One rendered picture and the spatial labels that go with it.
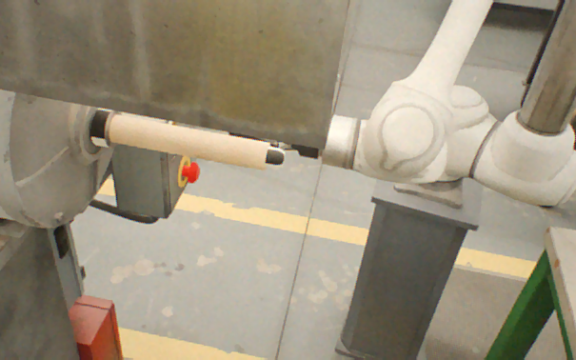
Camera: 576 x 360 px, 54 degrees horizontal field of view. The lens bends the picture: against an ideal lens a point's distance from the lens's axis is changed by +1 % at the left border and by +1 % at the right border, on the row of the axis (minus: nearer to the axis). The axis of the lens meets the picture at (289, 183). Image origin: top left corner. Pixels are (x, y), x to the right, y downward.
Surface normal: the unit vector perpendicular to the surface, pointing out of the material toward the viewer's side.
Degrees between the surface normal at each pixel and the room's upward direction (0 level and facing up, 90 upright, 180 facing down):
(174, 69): 90
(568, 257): 0
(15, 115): 74
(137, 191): 90
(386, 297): 90
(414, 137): 56
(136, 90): 90
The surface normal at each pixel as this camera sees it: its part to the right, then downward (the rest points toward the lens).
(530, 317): -0.18, 0.62
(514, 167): -0.60, 0.51
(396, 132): -0.07, 0.08
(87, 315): 0.09, -0.76
